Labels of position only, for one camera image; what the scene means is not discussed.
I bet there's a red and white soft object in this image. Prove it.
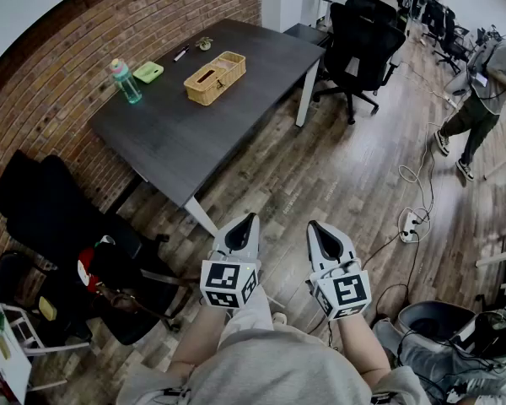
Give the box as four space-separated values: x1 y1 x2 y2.
76 235 116 294

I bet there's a black mesh office chair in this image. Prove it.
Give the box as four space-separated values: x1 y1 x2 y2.
311 2 407 125
343 0 400 27

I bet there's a black high-back office chair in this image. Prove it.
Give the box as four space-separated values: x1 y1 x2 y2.
0 149 182 346

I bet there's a wicker basket box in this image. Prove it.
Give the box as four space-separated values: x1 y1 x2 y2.
183 51 247 107

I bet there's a grey plastic bin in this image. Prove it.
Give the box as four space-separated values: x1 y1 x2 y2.
398 300 477 354

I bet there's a person's grey shirt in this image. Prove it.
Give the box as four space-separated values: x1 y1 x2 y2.
116 325 433 405

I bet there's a black side cabinet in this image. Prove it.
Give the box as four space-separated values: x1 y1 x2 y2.
283 22 331 50

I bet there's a white desk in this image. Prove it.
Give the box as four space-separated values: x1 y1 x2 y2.
311 0 352 27

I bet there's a brown leather bag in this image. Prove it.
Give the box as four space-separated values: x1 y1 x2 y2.
96 283 153 314

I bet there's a person's right forearm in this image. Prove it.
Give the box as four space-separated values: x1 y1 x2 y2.
336 315 392 375

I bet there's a green portable fan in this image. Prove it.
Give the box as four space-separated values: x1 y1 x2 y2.
132 60 164 84

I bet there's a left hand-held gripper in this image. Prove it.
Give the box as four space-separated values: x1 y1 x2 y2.
199 213 261 311

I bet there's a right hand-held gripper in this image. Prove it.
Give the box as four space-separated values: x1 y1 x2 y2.
306 220 373 321

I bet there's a teal water bottle pink lid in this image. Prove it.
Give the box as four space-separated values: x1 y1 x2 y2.
110 58 143 105

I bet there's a person's left forearm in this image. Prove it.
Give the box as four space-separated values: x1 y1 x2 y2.
168 305 229 375

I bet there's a white side table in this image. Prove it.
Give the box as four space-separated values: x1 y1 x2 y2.
0 289 33 404

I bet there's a person's light trouser leg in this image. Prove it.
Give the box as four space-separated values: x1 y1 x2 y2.
218 283 276 345

